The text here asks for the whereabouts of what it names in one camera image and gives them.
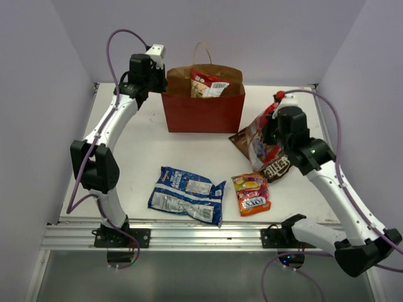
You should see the red paper bag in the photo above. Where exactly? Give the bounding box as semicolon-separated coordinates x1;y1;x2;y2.
161;57;246;133

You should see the aluminium front rail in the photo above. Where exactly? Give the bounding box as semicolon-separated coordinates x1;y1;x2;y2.
40;219;269;252

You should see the red white chips bag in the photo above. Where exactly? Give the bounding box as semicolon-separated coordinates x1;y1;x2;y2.
190;68;231;98

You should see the orange Fox's candy bag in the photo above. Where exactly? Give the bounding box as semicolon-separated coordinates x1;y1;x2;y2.
232;173;271;217

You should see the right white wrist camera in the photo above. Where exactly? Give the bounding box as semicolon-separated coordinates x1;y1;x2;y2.
272;91;298;120

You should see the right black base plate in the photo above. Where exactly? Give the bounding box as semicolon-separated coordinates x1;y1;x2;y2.
260;224;315;249

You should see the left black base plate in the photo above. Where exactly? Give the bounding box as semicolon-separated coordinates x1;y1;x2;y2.
91;223;151;249

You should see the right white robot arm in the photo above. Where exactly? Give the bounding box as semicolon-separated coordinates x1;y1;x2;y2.
263;106;402;277

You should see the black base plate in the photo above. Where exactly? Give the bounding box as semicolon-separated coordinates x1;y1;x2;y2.
260;224;315;249
91;223;151;249

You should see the red assorted candy bag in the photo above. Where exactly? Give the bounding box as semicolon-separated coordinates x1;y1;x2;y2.
246;103;281;171

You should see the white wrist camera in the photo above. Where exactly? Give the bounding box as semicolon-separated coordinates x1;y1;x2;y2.
145;44;166;69
272;91;298;120

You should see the blue white snack bag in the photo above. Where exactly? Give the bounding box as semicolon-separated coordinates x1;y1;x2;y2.
148;167;226;227

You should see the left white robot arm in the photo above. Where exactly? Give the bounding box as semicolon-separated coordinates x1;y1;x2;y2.
66;47;166;247

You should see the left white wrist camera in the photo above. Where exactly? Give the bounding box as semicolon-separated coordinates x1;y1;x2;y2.
145;44;166;69

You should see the brown kettle chips bag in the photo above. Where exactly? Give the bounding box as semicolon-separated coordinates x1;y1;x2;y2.
229;128;292;183

